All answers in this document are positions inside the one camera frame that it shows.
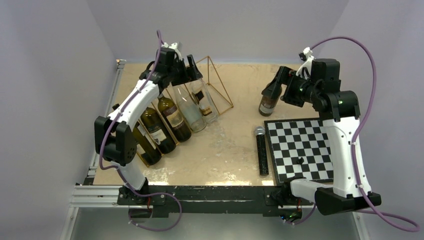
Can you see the black chess piece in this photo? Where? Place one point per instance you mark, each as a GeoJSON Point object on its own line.
{"type": "Point", "coordinates": [300, 161]}

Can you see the gold wire wine rack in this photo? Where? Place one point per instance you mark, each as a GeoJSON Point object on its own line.
{"type": "Point", "coordinates": [169, 93]}

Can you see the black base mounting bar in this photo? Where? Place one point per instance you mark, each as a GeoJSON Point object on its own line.
{"type": "Point", "coordinates": [264, 200]}

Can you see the dark wine bottle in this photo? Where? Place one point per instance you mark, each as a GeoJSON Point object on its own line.
{"type": "Point", "coordinates": [146, 146]}
{"type": "Point", "coordinates": [267, 106]}
{"type": "Point", "coordinates": [157, 130]}

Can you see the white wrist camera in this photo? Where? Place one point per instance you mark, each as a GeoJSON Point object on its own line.
{"type": "Point", "coordinates": [176, 46]}
{"type": "Point", "coordinates": [307, 59]}

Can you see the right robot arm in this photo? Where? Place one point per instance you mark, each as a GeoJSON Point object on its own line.
{"type": "Point", "coordinates": [340, 114]}

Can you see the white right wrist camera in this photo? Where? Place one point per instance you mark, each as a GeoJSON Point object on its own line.
{"type": "Point", "coordinates": [307, 59]}

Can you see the green wine bottle silver neck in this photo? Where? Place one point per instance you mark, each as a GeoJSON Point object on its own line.
{"type": "Point", "coordinates": [174, 118]}

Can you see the black white chessboard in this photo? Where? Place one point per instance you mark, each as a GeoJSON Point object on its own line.
{"type": "Point", "coordinates": [290, 139]}

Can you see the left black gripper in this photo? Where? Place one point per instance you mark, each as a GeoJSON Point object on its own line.
{"type": "Point", "coordinates": [190, 74]}

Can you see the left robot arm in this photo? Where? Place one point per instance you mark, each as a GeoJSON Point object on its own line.
{"type": "Point", "coordinates": [113, 134]}

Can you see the black microphone silver head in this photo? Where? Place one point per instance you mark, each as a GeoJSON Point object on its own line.
{"type": "Point", "coordinates": [261, 151]}

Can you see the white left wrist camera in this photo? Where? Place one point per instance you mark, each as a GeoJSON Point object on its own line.
{"type": "Point", "coordinates": [176, 46]}

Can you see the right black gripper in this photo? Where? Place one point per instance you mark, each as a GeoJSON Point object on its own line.
{"type": "Point", "coordinates": [287, 76]}

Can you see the clear whisky bottle black cap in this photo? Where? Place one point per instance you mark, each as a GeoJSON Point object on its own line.
{"type": "Point", "coordinates": [203, 100]}

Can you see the clear glass bottle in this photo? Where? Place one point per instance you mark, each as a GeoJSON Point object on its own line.
{"type": "Point", "coordinates": [189, 109]}

